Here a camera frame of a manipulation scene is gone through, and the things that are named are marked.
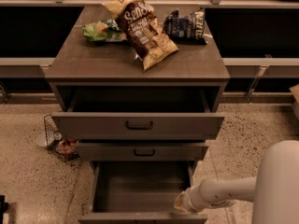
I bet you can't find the grey bottom drawer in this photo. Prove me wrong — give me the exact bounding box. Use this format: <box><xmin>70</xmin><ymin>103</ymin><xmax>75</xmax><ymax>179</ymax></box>
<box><xmin>78</xmin><ymin>161</ymin><xmax>207</xmax><ymax>224</ymax></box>

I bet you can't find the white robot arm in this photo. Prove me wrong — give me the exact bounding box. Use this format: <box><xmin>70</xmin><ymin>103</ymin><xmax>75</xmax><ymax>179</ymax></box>
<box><xmin>174</xmin><ymin>140</ymin><xmax>299</xmax><ymax>224</ymax></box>

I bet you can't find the grey middle drawer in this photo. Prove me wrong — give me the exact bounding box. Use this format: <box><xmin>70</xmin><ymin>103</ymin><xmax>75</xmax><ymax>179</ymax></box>
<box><xmin>75</xmin><ymin>142</ymin><xmax>208</xmax><ymax>161</ymax></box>

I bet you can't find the grey drawer cabinet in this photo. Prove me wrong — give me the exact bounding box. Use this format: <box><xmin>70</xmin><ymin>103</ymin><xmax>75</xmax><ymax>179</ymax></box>
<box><xmin>43</xmin><ymin>4</ymin><xmax>231</xmax><ymax>163</ymax></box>

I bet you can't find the green snack bag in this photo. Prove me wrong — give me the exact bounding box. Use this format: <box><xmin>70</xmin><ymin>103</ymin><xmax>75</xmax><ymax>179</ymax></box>
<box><xmin>82</xmin><ymin>19</ymin><xmax>126</xmax><ymax>42</ymax></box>

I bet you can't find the white cup on floor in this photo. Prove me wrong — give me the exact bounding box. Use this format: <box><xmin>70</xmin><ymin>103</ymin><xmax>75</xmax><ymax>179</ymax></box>
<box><xmin>36</xmin><ymin>133</ymin><xmax>47</xmax><ymax>147</ymax></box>

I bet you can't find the dark blue chip bag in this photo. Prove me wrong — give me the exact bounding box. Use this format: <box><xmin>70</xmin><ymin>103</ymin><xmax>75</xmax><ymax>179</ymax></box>
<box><xmin>164</xmin><ymin>8</ymin><xmax>206</xmax><ymax>45</ymax></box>

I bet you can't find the grey drawer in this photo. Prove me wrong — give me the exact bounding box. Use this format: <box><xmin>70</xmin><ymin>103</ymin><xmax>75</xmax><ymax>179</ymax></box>
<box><xmin>52</xmin><ymin>87</ymin><xmax>224</xmax><ymax>141</ymax></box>
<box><xmin>78</xmin><ymin>161</ymin><xmax>207</xmax><ymax>224</ymax></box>
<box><xmin>75</xmin><ymin>142</ymin><xmax>208</xmax><ymax>161</ymax></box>

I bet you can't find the grey metal shelf rail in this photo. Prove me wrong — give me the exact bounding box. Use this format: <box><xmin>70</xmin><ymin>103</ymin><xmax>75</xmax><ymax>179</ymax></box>
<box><xmin>0</xmin><ymin>57</ymin><xmax>54</xmax><ymax>78</ymax></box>

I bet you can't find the brown cream chip bag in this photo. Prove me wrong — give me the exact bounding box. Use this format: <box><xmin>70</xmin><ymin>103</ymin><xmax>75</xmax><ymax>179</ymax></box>
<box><xmin>104</xmin><ymin>0</ymin><xmax>178</xmax><ymax>70</ymax></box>

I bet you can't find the black wire basket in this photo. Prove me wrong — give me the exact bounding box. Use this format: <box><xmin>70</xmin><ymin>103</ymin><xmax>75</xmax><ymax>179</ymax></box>
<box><xmin>44</xmin><ymin>115</ymin><xmax>78</xmax><ymax>162</ymax></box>

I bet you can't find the grey top drawer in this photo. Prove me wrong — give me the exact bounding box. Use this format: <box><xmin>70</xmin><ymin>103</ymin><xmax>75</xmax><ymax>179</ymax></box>
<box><xmin>52</xmin><ymin>87</ymin><xmax>224</xmax><ymax>141</ymax></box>

